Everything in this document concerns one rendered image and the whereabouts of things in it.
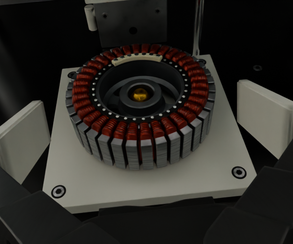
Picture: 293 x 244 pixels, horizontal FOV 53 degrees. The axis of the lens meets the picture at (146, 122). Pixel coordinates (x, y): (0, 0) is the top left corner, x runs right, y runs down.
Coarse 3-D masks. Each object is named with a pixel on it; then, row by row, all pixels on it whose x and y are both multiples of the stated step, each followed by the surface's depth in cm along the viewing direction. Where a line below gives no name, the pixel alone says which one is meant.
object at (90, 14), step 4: (84, 8) 31; (88, 8) 31; (92, 8) 31; (88, 12) 31; (92, 12) 31; (88, 16) 31; (92, 16) 31; (88, 20) 32; (92, 20) 32; (88, 24) 32; (92, 24) 32; (96, 24) 32; (92, 28) 32; (96, 28) 33; (92, 32) 33; (96, 32) 33
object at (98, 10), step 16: (128, 0) 29; (144, 0) 30; (160, 0) 30; (96, 16) 30; (112, 16) 30; (128, 16) 31; (144, 16) 31; (160, 16) 31; (112, 32) 32; (128, 32) 32; (144, 32) 32; (160, 32) 32
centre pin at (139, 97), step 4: (140, 88) 23; (136, 92) 22; (140, 92) 22; (144, 92) 22; (148, 92) 23; (132, 96) 23; (136, 96) 22; (140, 96) 22; (144, 96) 22; (148, 96) 23; (132, 100) 23; (136, 100) 22; (140, 100) 22; (144, 100) 22
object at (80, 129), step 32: (96, 64) 23; (128, 64) 24; (160, 64) 24; (192, 64) 23; (96, 96) 22; (128, 96) 23; (160, 96) 22; (192, 96) 20; (96, 128) 19; (128, 128) 19; (160, 128) 19; (192, 128) 19; (128, 160) 20; (160, 160) 20
